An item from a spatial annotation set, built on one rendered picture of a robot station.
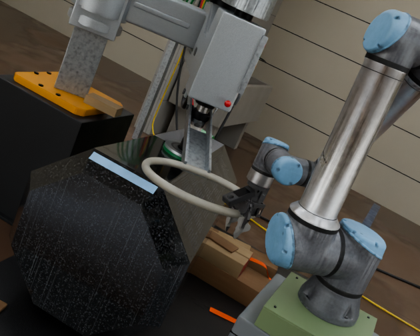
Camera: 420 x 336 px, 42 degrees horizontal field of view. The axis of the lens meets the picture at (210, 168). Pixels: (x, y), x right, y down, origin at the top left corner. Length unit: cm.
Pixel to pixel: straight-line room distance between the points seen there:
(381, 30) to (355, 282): 70
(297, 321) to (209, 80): 131
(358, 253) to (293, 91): 603
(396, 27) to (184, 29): 191
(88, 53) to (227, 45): 95
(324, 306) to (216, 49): 132
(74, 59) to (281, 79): 475
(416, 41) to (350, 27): 599
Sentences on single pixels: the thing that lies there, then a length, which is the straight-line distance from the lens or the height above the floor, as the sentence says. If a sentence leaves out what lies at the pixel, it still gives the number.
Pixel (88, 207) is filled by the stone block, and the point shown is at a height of 63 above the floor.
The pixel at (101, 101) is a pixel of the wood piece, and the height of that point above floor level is 83.
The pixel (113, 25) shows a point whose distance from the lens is 309.
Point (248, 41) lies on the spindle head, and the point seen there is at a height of 148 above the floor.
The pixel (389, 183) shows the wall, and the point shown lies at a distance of 741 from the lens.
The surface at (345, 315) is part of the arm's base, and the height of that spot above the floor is 96.
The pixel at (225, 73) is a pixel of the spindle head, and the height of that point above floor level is 131.
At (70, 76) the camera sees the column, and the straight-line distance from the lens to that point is 319.
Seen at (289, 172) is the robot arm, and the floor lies 122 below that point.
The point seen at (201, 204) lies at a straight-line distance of 185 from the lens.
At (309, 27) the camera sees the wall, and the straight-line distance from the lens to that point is 752.
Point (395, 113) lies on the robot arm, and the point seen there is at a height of 153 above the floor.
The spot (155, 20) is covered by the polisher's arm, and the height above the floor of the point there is 134.
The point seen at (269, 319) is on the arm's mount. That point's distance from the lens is 158.
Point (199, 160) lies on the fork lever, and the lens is 240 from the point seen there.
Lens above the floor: 164
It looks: 17 degrees down
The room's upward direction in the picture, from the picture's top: 24 degrees clockwise
